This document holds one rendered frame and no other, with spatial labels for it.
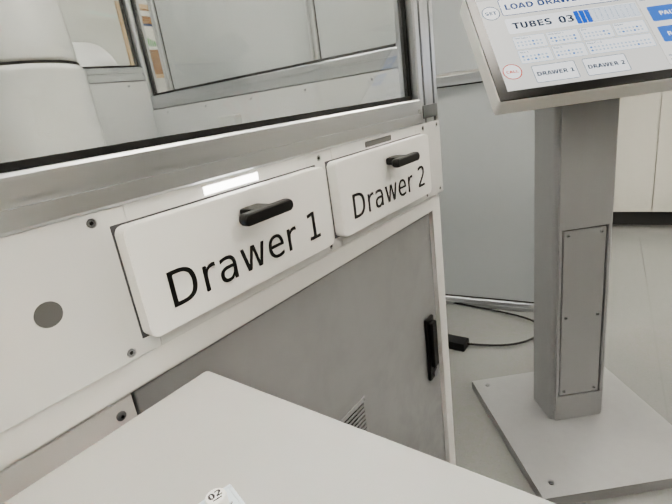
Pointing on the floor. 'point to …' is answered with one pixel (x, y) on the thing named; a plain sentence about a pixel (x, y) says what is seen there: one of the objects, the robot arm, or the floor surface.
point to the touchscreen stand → (576, 331)
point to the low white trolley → (255, 458)
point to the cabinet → (292, 354)
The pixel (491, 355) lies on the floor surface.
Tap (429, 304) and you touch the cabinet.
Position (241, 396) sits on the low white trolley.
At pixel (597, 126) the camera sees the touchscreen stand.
